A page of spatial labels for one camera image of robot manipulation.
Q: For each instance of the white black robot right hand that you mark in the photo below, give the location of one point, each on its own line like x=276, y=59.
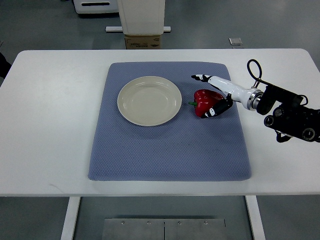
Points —
x=230, y=88

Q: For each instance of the red bell pepper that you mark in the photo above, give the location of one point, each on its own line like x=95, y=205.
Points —
x=204, y=101

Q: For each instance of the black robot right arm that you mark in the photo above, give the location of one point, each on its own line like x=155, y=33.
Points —
x=285, y=112

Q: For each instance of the grey floor outlet plate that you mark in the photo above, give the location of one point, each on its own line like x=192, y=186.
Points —
x=235, y=41

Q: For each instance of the cream round plate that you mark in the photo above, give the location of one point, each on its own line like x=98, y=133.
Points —
x=149, y=101

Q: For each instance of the blue textured table mat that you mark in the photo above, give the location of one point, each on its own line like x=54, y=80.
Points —
x=187, y=148

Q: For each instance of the white right table leg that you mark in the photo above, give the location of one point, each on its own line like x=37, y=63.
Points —
x=255, y=220

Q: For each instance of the white table leg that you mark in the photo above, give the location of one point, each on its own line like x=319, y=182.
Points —
x=255, y=220
x=70, y=219

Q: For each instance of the brown cardboard box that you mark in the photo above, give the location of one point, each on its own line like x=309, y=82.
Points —
x=149, y=42

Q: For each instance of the white table column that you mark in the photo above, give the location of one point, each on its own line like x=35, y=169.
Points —
x=142, y=17

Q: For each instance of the white table foot bar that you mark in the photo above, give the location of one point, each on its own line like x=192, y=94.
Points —
x=119, y=29

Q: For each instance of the white machine with slot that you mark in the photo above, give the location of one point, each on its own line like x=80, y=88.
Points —
x=95, y=6

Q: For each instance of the white left table leg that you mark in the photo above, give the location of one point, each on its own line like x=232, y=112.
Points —
x=70, y=219

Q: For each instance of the dark object at left edge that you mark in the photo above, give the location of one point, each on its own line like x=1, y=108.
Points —
x=5, y=66

